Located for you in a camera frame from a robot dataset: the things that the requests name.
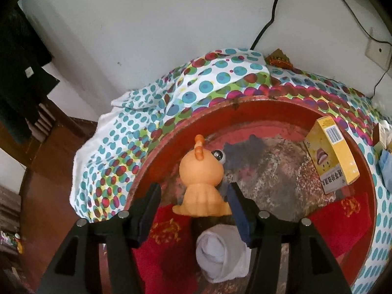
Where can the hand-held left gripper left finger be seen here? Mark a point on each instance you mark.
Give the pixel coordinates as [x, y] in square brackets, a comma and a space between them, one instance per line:
[147, 217]

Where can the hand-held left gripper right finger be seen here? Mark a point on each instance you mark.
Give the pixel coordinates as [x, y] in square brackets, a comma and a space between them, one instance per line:
[242, 217]

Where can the red sock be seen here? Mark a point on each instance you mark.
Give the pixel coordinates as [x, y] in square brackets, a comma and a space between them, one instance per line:
[343, 226]
[165, 251]

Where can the white sock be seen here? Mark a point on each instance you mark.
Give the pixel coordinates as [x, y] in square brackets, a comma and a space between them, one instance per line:
[217, 251]

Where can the orange toy animal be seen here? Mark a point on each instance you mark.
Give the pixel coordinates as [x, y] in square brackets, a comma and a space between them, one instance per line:
[199, 174]

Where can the round red tray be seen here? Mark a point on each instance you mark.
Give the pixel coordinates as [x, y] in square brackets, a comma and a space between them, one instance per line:
[275, 165]

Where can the yellow smiley medicine box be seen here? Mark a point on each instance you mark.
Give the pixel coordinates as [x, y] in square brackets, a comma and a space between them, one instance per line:
[333, 156]

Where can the blue-grey sock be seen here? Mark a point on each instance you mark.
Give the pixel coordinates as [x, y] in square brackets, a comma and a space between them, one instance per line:
[386, 165]

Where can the small brown box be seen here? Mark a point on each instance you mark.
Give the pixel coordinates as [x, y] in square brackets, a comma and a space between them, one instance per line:
[379, 134]

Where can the polka dot tablecloth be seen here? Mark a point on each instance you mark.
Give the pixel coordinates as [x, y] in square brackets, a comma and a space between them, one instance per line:
[137, 122]

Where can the red gold wrapper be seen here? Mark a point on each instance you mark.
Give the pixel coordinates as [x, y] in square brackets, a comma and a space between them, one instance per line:
[278, 58]

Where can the dark hanging jacket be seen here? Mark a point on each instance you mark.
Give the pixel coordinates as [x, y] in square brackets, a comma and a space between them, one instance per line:
[18, 67]

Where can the white wall plate with hole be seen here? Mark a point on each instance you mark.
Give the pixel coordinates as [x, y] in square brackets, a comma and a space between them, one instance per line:
[379, 50]

